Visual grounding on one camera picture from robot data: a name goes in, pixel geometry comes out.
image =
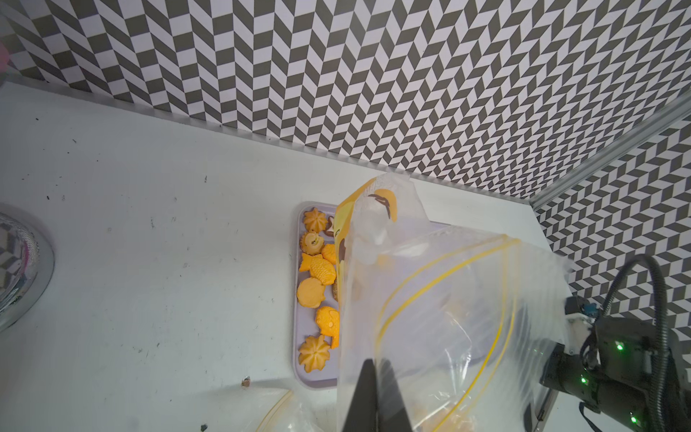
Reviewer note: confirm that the clear resealable bag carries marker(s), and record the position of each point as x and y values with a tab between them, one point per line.
468	318

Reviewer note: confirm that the clear printed bag pile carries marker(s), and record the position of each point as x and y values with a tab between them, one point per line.
274	409

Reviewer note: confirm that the chrome glass drying rack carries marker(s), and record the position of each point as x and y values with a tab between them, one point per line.
27	263

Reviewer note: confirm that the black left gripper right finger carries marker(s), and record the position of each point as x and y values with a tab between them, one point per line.
392	415

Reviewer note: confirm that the yellow round chick cookie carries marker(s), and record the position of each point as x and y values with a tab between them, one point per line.
310	293

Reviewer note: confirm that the orange swirl cookie lower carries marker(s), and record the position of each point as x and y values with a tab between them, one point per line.
314	354

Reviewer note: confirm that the orange bear shaped cookie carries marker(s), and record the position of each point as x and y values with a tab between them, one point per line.
328	321

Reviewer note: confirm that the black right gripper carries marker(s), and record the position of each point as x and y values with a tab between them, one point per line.
608	365

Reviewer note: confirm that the yellow rose swirl cookie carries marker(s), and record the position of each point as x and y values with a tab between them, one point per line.
312	243

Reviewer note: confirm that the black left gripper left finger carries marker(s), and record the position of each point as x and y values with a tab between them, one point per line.
362	415

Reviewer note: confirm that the orange swirl cookie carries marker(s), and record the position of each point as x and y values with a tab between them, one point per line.
314	354
315	221

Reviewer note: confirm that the orange fish cookie lower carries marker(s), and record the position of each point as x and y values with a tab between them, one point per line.
319	268

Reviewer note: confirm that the lilac plastic tray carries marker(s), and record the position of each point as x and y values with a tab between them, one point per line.
304	324

